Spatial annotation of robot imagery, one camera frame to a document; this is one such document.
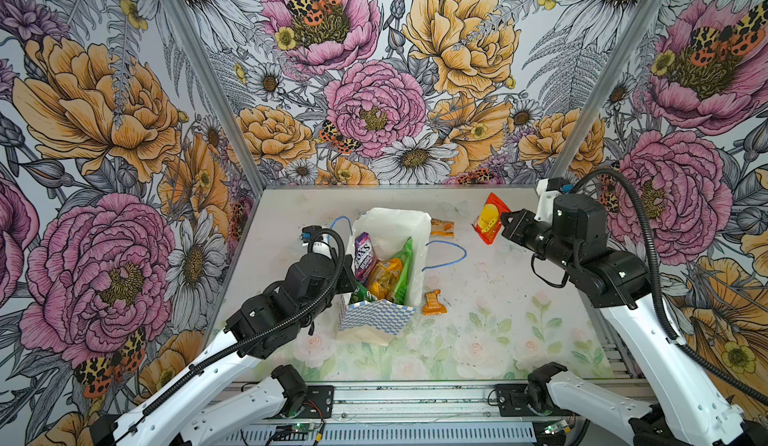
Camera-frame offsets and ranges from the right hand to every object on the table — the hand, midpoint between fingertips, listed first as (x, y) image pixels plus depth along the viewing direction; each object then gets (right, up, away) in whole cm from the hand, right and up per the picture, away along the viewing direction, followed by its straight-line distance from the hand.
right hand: (499, 225), depth 66 cm
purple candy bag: (-31, -11, +23) cm, 40 cm away
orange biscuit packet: (-5, -3, +43) cm, 43 cm away
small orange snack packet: (-11, -24, +24) cm, 36 cm away
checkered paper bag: (-25, -9, +31) cm, 41 cm away
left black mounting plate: (-41, -43, +8) cm, 60 cm away
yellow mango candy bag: (-26, -15, +18) cm, 34 cm away
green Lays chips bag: (-20, -9, +20) cm, 29 cm away
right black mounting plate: (+6, -43, +8) cm, 44 cm away
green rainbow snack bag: (-31, -17, +10) cm, 37 cm away
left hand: (-32, -10, +3) cm, 34 cm away
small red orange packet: (-1, +1, +4) cm, 4 cm away
